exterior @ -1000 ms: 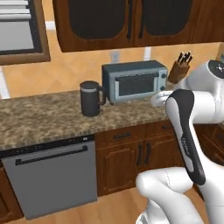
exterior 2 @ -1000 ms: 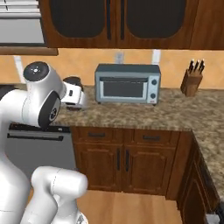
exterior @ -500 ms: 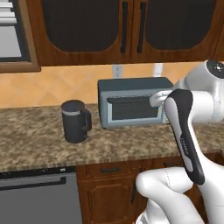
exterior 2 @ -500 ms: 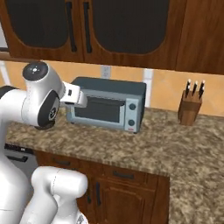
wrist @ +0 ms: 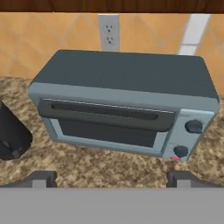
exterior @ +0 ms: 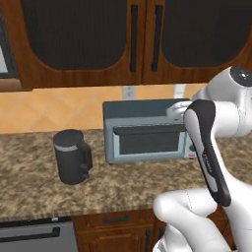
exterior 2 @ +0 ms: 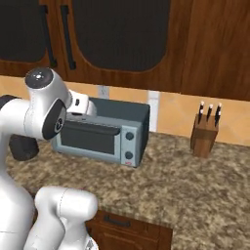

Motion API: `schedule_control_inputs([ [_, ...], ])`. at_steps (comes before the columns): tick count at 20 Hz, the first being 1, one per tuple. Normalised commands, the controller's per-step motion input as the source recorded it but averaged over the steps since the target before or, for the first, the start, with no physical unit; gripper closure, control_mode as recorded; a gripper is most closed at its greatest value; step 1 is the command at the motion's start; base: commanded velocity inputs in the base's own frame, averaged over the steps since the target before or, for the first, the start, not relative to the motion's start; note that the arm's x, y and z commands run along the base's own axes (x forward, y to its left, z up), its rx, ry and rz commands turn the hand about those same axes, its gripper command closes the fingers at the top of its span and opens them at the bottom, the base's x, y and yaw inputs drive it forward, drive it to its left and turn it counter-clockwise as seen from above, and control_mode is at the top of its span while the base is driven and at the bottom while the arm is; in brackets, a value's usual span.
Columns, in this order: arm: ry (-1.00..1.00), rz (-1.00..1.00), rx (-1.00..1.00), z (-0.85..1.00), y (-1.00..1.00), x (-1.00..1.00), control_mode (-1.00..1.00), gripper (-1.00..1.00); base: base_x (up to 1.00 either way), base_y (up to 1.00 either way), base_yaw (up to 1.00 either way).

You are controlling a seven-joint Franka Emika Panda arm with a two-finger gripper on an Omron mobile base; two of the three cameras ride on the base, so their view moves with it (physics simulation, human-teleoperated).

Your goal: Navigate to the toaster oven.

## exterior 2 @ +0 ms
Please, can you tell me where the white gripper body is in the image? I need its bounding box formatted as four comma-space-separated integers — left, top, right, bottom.
85, 100, 98, 117

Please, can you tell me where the dark grey round container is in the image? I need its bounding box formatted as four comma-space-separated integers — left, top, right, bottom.
8, 134, 40, 162

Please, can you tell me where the wooden cupboard door dark pane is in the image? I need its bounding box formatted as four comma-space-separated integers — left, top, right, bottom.
54, 0, 193, 95
0, 0, 57, 78

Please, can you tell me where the toaster oven glass door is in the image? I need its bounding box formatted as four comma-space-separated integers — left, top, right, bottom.
53, 120, 123, 161

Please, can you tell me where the wooden drawer front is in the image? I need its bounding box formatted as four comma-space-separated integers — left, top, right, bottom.
85, 209, 174, 250

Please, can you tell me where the tall white wall plate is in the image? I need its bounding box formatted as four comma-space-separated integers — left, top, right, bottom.
147, 90, 161, 133

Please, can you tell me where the black drawer handle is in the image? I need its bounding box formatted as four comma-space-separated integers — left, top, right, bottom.
103, 215, 132, 229

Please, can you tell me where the wooden knife block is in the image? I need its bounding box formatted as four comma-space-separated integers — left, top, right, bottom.
189, 113, 220, 159

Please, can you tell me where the grey toaster oven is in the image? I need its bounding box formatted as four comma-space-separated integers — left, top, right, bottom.
51, 97, 151, 169

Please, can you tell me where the plain wooden cupboard door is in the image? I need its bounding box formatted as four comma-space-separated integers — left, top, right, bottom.
181, 0, 250, 103

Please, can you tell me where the small white wall outlet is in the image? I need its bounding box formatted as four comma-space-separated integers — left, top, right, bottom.
98, 84, 110, 100

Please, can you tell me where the dark toaster oven door handle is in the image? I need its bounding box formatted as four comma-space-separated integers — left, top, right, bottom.
64, 120, 121, 137

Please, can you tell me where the black cupboard door handle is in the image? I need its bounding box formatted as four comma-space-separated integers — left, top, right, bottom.
60, 4, 77, 71
39, 4, 59, 69

